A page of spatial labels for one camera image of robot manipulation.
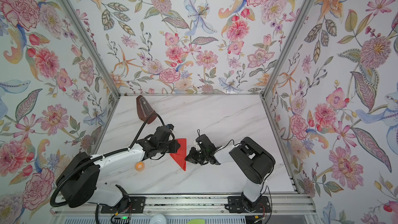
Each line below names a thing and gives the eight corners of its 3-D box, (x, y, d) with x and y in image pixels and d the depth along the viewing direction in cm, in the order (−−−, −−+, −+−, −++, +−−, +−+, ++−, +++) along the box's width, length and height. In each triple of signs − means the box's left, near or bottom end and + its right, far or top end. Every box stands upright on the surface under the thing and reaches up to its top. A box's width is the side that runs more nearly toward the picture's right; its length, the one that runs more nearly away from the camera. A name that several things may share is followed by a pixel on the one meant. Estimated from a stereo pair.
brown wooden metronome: (141, 121, 109) (131, 101, 93) (147, 113, 113) (139, 93, 98) (149, 124, 107) (141, 105, 91) (156, 117, 111) (149, 97, 96)
